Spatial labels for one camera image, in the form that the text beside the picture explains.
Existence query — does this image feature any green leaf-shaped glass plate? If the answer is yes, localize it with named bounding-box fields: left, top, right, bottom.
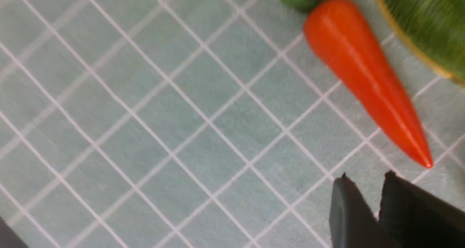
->
left=376, top=0, right=465, bottom=85

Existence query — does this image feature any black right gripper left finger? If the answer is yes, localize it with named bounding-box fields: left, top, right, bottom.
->
left=329, top=173, right=396, bottom=248

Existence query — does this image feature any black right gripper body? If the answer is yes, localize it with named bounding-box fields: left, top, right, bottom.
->
left=0, top=218, right=29, bottom=248

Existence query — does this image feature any green checkered tablecloth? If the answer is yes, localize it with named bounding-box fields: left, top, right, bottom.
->
left=0, top=0, right=464, bottom=248

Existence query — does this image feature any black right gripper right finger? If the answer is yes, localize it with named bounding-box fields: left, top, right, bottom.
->
left=379, top=171, right=465, bottom=248

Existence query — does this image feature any orange carrot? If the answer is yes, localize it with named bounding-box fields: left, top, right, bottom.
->
left=276, top=0, right=434, bottom=169

